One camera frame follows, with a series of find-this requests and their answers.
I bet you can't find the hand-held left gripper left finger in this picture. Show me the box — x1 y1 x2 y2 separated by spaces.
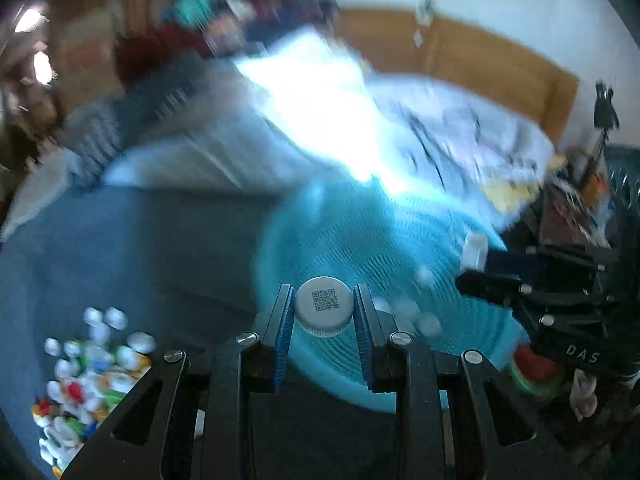
60 284 297 480

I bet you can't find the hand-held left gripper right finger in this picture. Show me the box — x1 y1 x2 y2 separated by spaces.
352 283 587 480

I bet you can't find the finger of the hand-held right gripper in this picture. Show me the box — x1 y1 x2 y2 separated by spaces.
455 270 618 322
480 244 618 282

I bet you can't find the small white bottle cap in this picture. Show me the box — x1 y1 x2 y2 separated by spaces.
461 232 489 271

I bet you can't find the white cap with square code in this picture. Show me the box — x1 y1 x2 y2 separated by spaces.
294 276 355 338

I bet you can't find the heap of sorted white caps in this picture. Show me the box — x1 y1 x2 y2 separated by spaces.
372 264 443 337

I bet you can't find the blue perforated plastic basket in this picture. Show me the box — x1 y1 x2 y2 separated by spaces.
252 180 532 413

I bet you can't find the pile of mixed-colour bottle caps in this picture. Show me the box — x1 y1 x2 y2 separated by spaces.
30 305 157 477

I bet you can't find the white plastic bag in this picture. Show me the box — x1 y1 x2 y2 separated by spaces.
569 369 600 422

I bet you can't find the red and green round object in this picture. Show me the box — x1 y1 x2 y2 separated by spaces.
507 344 563 397

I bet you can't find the yellow cloth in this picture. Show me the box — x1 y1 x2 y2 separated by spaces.
482 155 568 216

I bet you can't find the black tripod stand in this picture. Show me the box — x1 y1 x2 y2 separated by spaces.
594 79 621 171

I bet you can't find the wooden headboard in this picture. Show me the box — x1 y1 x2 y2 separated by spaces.
339 7 581 142

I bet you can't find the white duvet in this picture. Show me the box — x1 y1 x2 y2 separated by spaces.
102 25 557 213

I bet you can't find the plaid shirt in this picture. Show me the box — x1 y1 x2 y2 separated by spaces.
65 55 213 188

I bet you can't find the dark red garment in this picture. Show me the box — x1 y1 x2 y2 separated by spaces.
116 25 216 83

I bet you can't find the pile of colourful clothes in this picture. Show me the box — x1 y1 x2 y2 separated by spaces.
165 0 342 61

